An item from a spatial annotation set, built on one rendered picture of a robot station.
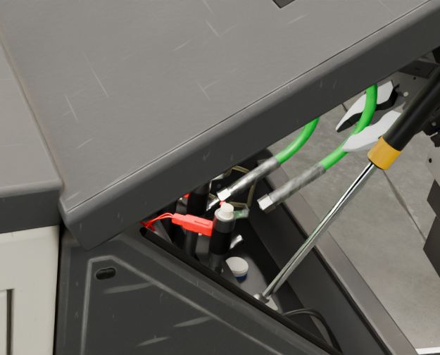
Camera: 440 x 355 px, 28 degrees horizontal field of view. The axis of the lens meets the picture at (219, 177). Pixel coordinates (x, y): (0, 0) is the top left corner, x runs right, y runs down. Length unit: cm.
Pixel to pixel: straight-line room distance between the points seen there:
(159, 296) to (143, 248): 5
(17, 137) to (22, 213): 5
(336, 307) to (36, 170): 88
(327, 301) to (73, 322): 81
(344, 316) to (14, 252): 85
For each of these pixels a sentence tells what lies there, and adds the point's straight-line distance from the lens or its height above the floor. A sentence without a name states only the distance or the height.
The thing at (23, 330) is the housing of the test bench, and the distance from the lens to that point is 61.
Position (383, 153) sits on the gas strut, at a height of 147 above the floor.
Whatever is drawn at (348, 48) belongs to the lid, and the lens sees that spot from 54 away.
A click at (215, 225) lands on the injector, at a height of 111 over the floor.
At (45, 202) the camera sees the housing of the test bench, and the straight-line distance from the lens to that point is 54.
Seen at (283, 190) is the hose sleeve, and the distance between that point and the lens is 113.
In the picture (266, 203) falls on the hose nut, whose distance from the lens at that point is 113.
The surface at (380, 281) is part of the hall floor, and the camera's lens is 282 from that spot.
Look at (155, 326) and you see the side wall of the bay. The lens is 65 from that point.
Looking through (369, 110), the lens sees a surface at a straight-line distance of 112.
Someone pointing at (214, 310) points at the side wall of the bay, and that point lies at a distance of 67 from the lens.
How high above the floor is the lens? 183
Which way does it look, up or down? 37 degrees down
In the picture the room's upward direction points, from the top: 11 degrees clockwise
